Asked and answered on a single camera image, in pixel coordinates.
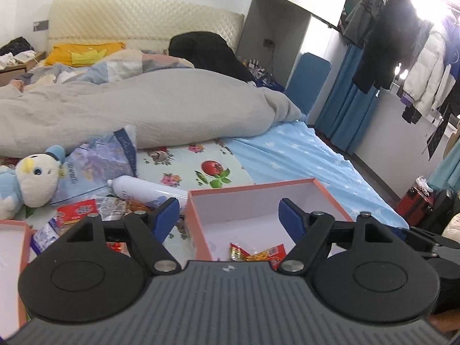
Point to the blue curtain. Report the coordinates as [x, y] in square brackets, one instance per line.
[347, 113]

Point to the blue purple snack bag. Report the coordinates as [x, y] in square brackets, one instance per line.
[89, 167]

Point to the small red shiny snack packet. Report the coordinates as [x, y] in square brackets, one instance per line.
[117, 246]

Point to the black clothing on bed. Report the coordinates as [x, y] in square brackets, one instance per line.
[209, 51]

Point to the grey duvet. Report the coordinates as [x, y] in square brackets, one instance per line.
[169, 107]

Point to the white blue plush duck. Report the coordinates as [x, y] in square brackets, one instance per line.
[32, 182]

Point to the red brown tofu snack packet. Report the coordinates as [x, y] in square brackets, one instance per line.
[273, 255]

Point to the hanging grey garment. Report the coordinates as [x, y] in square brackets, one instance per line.
[360, 22]

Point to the cream quilted headboard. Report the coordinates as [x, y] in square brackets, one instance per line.
[140, 24]

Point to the yellow pillow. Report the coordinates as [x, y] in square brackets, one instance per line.
[81, 55]

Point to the orange shoe box lid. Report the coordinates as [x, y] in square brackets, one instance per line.
[15, 252]

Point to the patterned quilt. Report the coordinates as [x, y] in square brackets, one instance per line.
[124, 64]

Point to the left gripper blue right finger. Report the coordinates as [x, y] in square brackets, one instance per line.
[310, 233]

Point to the blue chair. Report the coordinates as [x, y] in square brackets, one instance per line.
[307, 81]

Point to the fruit print tablecloth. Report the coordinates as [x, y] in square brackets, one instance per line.
[208, 165]

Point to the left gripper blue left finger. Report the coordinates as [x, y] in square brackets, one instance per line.
[146, 234]

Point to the white spray bottle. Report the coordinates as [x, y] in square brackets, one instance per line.
[148, 193]

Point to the hanging white jacket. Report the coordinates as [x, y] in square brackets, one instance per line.
[428, 78]

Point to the red suitcase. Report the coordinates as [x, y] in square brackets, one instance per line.
[415, 205]

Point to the blue white snack packet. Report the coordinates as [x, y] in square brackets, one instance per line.
[47, 235]

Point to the wooden nightstand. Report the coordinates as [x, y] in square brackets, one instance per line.
[11, 71]

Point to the person's right hand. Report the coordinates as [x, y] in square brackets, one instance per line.
[448, 321]

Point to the orange shoe box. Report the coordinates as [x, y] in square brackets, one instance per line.
[248, 216]

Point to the red shredded snack packet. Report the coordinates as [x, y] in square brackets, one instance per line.
[75, 212]

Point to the hanging black jacket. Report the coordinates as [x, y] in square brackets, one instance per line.
[390, 44]

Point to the light blue bed sheet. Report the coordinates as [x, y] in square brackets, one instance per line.
[292, 151]

